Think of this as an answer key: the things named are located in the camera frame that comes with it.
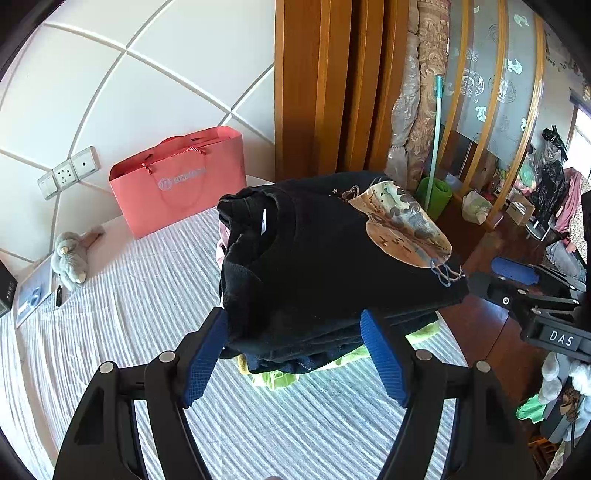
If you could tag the white paper sheet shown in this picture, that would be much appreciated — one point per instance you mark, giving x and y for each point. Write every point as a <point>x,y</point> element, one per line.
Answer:
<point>42,276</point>

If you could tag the pink folded garment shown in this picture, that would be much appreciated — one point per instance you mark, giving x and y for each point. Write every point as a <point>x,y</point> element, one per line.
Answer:
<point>222,243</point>

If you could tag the blue scissors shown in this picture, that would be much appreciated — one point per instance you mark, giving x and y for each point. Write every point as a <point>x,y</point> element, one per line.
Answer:
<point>35,297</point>

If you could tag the dark green gift bag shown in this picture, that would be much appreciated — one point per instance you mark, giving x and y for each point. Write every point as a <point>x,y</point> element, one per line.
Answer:
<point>8,286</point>

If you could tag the red paper bag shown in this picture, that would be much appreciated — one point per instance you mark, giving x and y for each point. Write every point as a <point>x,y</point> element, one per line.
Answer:
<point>177,178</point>

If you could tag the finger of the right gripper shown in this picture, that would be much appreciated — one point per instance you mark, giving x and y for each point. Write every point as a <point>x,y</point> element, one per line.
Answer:
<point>518,272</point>

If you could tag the striped bed sheet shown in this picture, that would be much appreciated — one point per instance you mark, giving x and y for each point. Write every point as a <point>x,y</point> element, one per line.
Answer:
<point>142,298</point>

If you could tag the olive yellow folded garment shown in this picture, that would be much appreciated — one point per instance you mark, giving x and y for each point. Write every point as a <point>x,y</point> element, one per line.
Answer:
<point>275,380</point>

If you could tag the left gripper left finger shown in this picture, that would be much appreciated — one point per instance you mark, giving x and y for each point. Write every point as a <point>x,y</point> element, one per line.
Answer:
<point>197,356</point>

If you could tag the grey plush toy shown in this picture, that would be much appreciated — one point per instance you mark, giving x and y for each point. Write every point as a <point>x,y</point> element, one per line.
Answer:
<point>69,259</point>

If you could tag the black t-shirt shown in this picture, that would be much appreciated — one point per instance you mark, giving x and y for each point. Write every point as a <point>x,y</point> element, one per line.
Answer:
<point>306,257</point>

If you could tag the navy folded garment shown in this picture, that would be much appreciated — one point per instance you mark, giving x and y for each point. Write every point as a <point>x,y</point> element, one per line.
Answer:
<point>305,365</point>

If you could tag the teal broom handle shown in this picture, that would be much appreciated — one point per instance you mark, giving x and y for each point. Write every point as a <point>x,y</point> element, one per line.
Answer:
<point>439,86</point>

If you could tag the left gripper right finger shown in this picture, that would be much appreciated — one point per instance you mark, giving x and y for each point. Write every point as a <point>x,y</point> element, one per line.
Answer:
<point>391,353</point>

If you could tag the green bucket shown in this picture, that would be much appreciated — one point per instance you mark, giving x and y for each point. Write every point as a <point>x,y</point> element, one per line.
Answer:
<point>441,195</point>

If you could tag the wall switch socket panel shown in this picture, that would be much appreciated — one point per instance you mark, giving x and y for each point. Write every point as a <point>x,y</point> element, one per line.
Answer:
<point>69,172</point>

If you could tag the black marker pen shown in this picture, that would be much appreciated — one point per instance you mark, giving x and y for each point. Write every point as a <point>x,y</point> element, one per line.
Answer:
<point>58,296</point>

